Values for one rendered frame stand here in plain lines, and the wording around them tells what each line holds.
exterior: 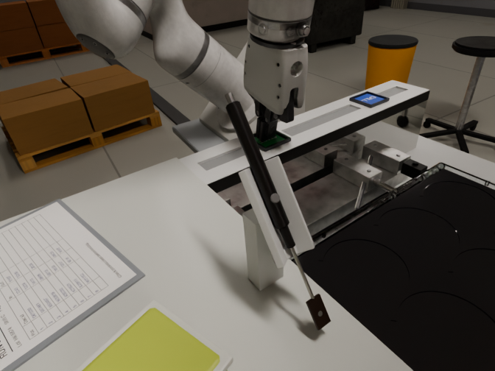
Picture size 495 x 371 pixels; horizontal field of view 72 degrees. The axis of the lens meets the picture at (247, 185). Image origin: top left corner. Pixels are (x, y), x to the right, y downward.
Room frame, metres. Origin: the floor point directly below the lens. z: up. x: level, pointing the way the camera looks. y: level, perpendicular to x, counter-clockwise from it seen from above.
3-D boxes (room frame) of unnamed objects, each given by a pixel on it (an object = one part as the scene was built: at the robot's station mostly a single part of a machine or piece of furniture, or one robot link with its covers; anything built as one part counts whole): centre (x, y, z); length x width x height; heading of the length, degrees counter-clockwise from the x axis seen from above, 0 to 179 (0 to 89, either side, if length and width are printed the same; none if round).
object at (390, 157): (0.55, -0.26, 0.89); 0.08 x 0.03 x 0.03; 32
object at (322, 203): (0.46, -0.13, 0.87); 0.36 x 0.08 x 0.03; 122
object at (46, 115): (2.76, 1.36, 0.20); 1.17 x 0.84 x 0.41; 120
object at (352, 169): (0.51, -0.20, 0.89); 0.08 x 0.03 x 0.03; 32
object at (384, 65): (2.77, -1.21, 0.28); 0.37 x 0.36 x 0.57; 119
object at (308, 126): (0.59, -0.15, 0.89); 0.55 x 0.09 x 0.14; 122
